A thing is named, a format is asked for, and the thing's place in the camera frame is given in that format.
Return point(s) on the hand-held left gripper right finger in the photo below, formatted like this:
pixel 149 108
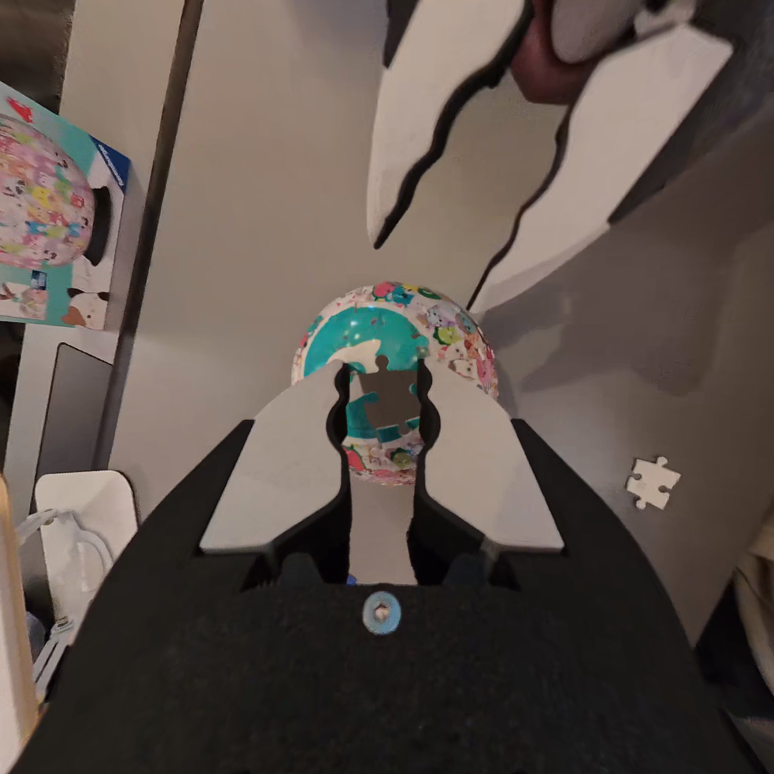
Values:
pixel 484 471

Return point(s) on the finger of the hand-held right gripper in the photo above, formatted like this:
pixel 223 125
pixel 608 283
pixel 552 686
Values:
pixel 423 72
pixel 604 157

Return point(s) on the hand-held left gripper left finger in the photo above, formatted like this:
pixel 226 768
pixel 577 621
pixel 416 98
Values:
pixel 284 471

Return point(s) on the colourful puzzle ball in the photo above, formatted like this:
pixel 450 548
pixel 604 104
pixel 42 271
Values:
pixel 453 344

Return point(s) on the small puzzle piece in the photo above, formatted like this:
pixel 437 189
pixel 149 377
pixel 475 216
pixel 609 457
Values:
pixel 653 484

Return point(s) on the puzzle ball box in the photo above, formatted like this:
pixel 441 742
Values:
pixel 60 211

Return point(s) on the person's right hand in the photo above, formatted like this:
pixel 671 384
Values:
pixel 541 75

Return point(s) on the dark flat panel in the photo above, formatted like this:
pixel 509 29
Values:
pixel 75 411

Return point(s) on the person's cream sweatshirt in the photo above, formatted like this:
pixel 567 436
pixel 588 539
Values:
pixel 759 574

